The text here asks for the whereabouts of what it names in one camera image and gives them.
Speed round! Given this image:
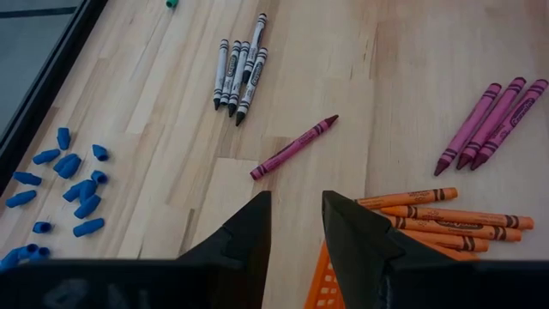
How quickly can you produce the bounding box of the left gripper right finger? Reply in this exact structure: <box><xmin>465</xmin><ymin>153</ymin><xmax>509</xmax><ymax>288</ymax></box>
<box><xmin>322</xmin><ymin>191</ymin><xmax>454</xmax><ymax>309</ymax></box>

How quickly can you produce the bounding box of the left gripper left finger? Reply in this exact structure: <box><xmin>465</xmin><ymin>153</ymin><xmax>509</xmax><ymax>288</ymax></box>
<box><xmin>178</xmin><ymin>191</ymin><xmax>274</xmax><ymax>309</ymax></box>

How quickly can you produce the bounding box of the orange plastic basket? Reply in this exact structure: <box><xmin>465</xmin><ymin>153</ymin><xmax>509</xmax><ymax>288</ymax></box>
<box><xmin>303</xmin><ymin>241</ymin><xmax>347</xmax><ymax>309</ymax></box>

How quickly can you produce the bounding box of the magenta crayon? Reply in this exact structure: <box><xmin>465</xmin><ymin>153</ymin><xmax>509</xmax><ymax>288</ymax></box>
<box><xmin>432</xmin><ymin>82</ymin><xmax>503</xmax><ymax>177</ymax></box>
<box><xmin>250</xmin><ymin>113</ymin><xmax>340</xmax><ymax>181</ymax></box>
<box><xmin>455</xmin><ymin>76</ymin><xmax>528</xmax><ymax>171</ymax></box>
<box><xmin>469</xmin><ymin>78</ymin><xmax>549</xmax><ymax>172</ymax></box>

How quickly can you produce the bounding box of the grey crayon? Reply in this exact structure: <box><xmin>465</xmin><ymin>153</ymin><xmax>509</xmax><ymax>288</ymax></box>
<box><xmin>226</xmin><ymin>40</ymin><xmax>251</xmax><ymax>118</ymax></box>
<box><xmin>234</xmin><ymin>46</ymin><xmax>269</xmax><ymax>127</ymax></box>
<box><xmin>241</xmin><ymin>12</ymin><xmax>268</xmax><ymax>85</ymax></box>
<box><xmin>219</xmin><ymin>39</ymin><xmax>243</xmax><ymax>107</ymax></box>
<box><xmin>213</xmin><ymin>39</ymin><xmax>230</xmax><ymax>111</ymax></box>

